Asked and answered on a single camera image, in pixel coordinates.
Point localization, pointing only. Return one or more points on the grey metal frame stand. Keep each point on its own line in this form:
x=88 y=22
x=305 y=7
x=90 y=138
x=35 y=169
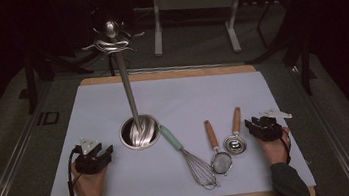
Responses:
x=196 y=1

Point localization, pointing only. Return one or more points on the steel utensil stand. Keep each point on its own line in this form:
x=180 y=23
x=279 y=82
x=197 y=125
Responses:
x=128 y=93

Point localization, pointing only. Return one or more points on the black rectangular floor bracket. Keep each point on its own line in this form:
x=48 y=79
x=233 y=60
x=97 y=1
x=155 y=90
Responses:
x=48 y=118

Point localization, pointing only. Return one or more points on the person's right hand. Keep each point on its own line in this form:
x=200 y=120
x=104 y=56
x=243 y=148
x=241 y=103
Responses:
x=274 y=151

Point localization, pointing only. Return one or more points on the white paper table cover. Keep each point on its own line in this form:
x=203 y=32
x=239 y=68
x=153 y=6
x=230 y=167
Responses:
x=169 y=102

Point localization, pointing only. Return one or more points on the person's left hand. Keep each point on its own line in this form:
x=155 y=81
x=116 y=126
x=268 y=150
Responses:
x=90 y=185

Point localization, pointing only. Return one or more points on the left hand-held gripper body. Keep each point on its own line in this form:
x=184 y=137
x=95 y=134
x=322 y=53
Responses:
x=87 y=162

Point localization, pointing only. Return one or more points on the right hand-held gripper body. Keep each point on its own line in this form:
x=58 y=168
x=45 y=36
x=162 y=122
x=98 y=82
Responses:
x=268 y=130

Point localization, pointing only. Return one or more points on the black metal stand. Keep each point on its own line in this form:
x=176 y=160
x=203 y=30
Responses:
x=301 y=52
x=34 y=78

